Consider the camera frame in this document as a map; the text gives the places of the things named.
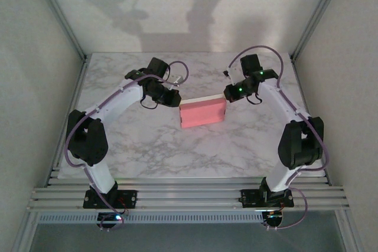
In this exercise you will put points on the pink and white paper box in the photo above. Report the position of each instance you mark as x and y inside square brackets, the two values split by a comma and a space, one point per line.
[202, 113]

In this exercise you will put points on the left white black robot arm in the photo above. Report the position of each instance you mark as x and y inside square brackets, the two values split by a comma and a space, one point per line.
[118, 104]

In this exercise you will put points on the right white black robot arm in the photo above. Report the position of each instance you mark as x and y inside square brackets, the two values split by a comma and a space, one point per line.
[277, 101]

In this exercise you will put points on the aluminium side rail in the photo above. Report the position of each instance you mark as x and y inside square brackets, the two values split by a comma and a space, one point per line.
[302, 86]
[77, 86]

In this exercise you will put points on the aluminium frame post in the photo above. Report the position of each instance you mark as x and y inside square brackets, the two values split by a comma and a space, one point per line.
[60, 13]
[318, 13]

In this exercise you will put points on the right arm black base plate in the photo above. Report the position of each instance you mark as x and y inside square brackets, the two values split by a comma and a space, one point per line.
[249, 199]

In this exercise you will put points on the aluminium frame cross rails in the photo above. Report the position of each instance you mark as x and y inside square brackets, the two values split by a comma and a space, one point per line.
[189, 196]

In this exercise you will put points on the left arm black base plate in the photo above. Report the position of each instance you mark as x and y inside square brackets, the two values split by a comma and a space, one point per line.
[130, 199]

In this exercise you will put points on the aluminium frame leg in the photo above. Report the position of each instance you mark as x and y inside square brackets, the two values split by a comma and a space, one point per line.
[25, 234]
[351, 234]

